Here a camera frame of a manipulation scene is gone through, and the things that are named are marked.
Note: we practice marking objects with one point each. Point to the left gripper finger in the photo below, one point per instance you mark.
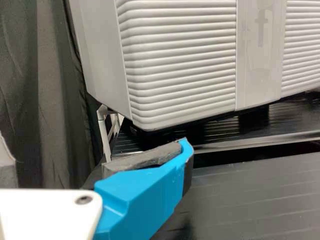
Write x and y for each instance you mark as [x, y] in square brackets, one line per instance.
[140, 195]

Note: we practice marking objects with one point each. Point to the white incubator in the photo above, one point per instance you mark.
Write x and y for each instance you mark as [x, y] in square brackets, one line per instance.
[180, 62]

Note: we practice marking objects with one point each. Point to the black platform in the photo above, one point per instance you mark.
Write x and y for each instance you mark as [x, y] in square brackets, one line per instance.
[250, 200]
[287, 125]

